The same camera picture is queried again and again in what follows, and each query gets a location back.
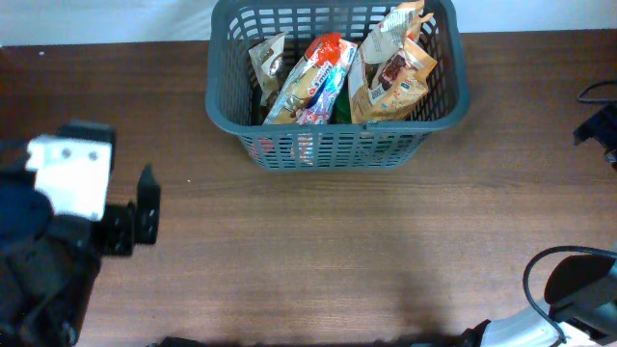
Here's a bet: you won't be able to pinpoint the white plastic bread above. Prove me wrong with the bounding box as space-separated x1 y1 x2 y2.
249 32 287 108

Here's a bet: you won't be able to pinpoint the colourful tissue multipack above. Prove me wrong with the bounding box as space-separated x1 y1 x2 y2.
298 40 358 125

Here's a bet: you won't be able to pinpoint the orange noodle packet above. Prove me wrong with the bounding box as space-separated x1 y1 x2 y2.
254 33 343 126

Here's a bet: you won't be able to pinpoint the orange snack bag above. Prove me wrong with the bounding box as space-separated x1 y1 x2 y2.
348 1 438 123

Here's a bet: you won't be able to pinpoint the green lid jar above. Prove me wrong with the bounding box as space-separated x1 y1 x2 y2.
333 89 352 124

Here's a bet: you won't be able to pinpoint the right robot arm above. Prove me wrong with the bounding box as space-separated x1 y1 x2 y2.
409 245 616 347

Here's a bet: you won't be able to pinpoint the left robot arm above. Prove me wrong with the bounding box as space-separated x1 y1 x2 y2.
1 121 161 346

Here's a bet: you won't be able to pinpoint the grey plastic basket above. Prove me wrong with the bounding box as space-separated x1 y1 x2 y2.
205 0 470 171

